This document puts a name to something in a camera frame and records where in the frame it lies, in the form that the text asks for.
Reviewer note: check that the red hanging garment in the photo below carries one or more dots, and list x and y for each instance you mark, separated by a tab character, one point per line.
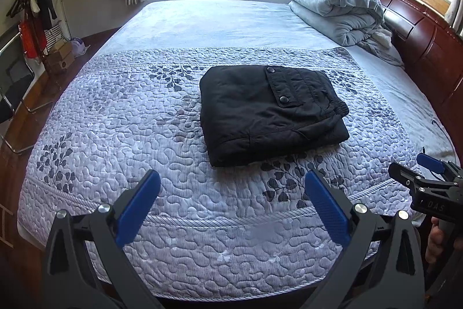
30	39

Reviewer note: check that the folded grey duvet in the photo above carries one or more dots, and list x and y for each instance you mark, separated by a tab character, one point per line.
325	1

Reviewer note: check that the cardboard box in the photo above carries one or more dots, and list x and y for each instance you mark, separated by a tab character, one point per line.
59	57

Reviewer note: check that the person's right hand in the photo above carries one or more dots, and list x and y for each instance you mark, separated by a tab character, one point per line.
436	240

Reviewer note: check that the black jacket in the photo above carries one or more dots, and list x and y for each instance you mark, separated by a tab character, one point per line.
260	113

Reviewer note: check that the dark wooden headboard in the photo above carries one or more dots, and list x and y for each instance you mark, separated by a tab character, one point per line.
419	37

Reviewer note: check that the black metal frame chair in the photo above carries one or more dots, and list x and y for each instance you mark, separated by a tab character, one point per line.
16	84

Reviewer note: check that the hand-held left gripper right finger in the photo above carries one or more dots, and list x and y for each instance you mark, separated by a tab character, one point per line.
327	207

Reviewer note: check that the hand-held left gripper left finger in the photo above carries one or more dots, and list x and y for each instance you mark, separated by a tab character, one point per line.
139	207

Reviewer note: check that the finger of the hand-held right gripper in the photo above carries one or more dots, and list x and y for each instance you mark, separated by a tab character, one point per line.
430	164
403	173

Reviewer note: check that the grey quilted leaf-print bedspread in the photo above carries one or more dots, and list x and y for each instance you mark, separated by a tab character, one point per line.
144	135

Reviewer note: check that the grey bed sheet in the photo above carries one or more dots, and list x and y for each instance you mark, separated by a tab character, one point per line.
217	23

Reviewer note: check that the pale purple plastic bag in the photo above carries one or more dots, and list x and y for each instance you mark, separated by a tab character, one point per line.
79	47

